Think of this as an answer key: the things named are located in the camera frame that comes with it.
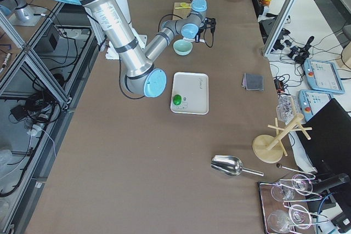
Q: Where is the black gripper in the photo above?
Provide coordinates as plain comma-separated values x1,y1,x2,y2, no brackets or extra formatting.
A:
195,18,216,43

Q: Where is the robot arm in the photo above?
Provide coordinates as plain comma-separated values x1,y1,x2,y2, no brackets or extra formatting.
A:
55,0,207,98

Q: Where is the mint green bowl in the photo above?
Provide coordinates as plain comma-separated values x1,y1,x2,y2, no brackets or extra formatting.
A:
173,39,193,56

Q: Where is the wooden cutting board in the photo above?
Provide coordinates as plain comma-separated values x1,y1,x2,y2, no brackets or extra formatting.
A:
172,2,191,20

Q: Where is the cream rabbit tray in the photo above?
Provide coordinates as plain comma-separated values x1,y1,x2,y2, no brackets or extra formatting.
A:
170,72,209,115

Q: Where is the green lime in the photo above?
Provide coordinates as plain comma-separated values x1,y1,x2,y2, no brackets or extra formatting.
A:
173,94,182,106

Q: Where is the grey folded cloth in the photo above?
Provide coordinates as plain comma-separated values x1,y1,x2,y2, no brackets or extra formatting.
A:
242,73,264,91

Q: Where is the clear plastic container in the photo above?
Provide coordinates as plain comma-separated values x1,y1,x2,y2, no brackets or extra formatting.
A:
276,95,301,123

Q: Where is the upper teach pendant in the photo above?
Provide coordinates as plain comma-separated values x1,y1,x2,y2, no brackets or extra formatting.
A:
303,59,345,94

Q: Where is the teach pendant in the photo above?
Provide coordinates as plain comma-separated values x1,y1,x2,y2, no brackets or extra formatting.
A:
298,89,333,121
303,59,345,94

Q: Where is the lower teach pendant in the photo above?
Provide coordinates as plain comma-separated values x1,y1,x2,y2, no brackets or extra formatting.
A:
298,89,333,121

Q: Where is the wooden mug tree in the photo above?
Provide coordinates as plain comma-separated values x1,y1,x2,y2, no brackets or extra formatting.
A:
252,98,312,163

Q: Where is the metal scoop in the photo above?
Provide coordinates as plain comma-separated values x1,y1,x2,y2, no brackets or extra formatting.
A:
211,155,264,176

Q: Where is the black monitor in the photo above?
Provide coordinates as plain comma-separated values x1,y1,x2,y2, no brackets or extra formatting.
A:
297,99,350,175

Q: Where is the upper wine glass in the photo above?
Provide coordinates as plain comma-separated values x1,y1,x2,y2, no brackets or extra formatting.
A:
271,174,313,202

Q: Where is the wine glass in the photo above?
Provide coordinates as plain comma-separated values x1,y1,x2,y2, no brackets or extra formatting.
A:
267,204,312,233
271,174,313,202

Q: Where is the lower wine glass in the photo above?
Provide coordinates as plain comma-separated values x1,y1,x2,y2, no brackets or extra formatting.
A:
267,204,312,233

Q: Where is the aluminium frame post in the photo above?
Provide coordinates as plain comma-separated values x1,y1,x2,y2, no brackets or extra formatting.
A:
262,0,296,58

